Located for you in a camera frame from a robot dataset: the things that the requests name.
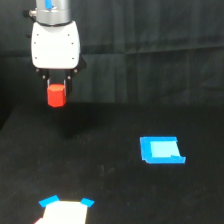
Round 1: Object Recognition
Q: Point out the red hexagonal block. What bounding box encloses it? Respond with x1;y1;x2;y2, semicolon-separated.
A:
47;84;66;107

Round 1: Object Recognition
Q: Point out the white paper sheet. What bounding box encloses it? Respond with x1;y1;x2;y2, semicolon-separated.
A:
43;201;87;224

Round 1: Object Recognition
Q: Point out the blue tape piece left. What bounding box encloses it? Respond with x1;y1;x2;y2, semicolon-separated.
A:
39;195;59;208

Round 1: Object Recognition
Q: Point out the blue tape piece right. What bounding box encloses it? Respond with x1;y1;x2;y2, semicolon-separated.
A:
81;198;95;207

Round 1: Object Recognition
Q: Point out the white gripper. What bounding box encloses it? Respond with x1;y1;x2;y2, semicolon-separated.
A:
31;21;87;96

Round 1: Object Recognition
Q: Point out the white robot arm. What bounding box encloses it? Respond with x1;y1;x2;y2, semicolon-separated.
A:
23;0;86;96

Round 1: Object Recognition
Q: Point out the blue tape piece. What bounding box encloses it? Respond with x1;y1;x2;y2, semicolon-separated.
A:
81;198;95;207
39;195;59;208

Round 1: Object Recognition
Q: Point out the blue taped square marker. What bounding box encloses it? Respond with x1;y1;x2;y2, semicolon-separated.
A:
140;136;186;164

